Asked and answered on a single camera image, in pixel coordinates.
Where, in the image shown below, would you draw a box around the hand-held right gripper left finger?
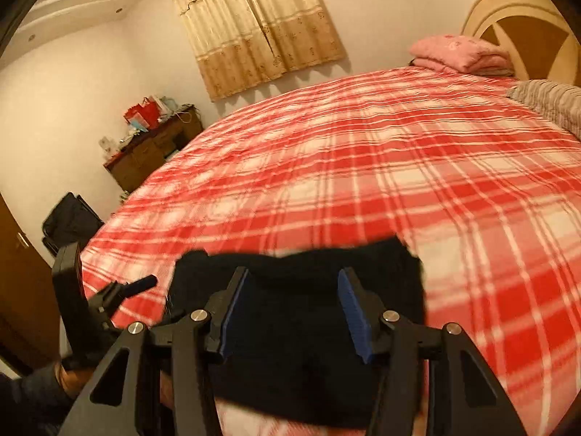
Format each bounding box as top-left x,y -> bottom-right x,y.
59,267 -> 250,436

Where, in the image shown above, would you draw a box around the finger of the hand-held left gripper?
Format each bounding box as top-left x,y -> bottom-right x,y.
120,274 -> 159,298

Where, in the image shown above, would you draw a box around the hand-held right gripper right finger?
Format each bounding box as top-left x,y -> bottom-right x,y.
338,267 -> 527,436

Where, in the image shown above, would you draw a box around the black pants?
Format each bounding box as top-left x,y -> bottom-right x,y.
166,235 -> 427,430

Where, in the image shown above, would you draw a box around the person's left forearm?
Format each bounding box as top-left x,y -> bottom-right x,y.
0,363 -> 96,436

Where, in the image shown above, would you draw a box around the brown wooden door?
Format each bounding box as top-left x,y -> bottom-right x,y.
0,191 -> 62,373

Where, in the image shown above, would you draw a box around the black bag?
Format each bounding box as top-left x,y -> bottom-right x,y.
42,192 -> 106,255

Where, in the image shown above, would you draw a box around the brown wooden dresser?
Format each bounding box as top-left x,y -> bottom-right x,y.
103,106 -> 205,194

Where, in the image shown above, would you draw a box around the red plaid bed sheet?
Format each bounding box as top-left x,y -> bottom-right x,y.
79,66 -> 581,436

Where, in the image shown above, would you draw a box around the red gift bag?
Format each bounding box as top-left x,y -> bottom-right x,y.
123,97 -> 161,130

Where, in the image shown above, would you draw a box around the white bag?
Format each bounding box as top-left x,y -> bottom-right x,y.
154,95 -> 183,120

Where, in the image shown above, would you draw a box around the beige floral window curtain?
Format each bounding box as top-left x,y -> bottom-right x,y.
161,0 -> 350,103

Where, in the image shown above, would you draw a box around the pink folded blanket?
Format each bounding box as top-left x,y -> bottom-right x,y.
409,34 -> 516,77

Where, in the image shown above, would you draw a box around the striped pillow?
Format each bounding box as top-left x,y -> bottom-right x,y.
506,79 -> 581,139

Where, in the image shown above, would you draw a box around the cream wooden headboard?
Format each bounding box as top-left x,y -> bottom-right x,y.
460,0 -> 581,85

